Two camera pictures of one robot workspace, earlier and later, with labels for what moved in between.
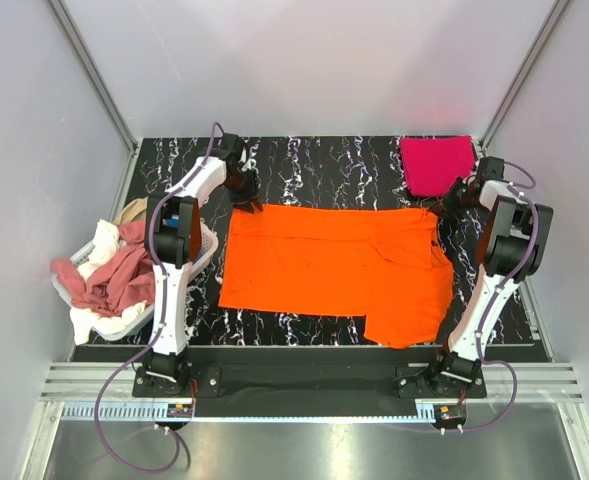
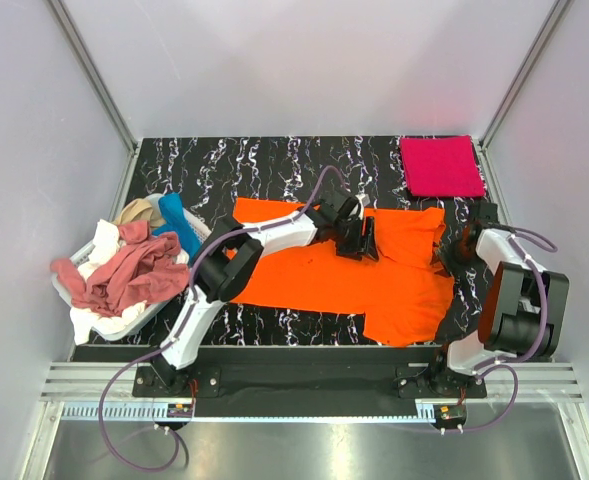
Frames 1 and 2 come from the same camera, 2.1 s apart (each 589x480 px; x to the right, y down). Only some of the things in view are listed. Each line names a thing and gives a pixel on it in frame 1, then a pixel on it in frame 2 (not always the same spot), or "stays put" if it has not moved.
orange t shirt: x=378 y=262 stays put
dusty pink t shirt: x=115 y=280 stays put
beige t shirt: x=135 y=210 stays put
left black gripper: x=244 y=189 -> x=356 y=239
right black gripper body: x=454 y=201 -> x=447 y=255
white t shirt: x=105 y=241 stays put
